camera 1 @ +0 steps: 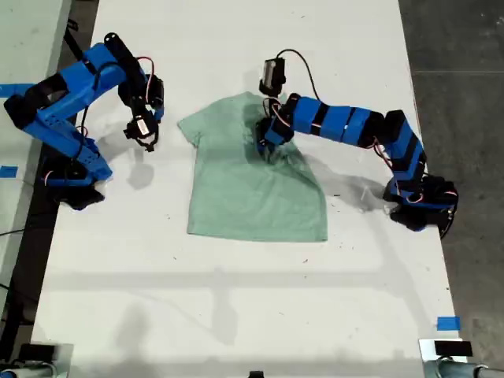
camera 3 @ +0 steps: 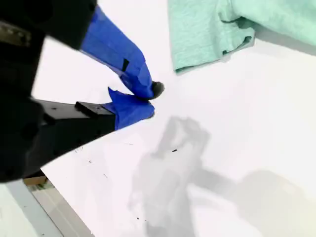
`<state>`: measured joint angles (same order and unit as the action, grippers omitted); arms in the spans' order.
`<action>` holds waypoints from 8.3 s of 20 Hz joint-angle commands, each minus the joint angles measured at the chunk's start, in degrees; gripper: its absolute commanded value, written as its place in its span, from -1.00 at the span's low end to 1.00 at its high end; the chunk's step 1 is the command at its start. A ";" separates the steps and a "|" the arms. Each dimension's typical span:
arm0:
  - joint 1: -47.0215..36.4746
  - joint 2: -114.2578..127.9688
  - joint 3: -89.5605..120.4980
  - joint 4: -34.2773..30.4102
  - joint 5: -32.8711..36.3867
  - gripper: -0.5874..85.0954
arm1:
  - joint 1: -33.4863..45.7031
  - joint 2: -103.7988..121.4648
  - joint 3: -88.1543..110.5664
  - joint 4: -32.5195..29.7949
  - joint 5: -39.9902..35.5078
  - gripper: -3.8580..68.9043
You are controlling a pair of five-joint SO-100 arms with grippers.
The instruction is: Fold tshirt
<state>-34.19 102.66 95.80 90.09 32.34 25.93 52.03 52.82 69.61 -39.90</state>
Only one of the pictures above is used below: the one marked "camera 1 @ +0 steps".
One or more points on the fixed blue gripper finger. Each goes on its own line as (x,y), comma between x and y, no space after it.
(158,115)
(263,138)

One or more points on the pale green T-shirt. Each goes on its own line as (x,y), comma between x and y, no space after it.
(256,197)

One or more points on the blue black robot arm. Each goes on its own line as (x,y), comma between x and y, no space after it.
(59,102)
(338,118)

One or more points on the black metal stand leg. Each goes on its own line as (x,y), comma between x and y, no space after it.
(75,39)

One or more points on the long blue tape strip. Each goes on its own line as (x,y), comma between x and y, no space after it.
(15,89)

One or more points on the pale side table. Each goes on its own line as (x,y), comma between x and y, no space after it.
(23,39)

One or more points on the short blue tape strip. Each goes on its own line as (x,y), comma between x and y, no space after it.
(8,171)

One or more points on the tiny black block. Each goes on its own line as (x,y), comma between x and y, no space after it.
(256,374)

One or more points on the blue tape square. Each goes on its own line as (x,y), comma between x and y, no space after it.
(449,323)

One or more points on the silver metal plate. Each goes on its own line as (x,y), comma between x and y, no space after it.
(63,360)

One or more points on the small black box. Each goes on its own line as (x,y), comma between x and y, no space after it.
(37,352)
(453,348)

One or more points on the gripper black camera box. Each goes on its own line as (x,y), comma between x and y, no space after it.
(142,127)

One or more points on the camera black stalk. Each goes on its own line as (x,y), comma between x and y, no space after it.
(273,106)

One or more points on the gripper grey camera box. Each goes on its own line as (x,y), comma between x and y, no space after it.
(272,75)

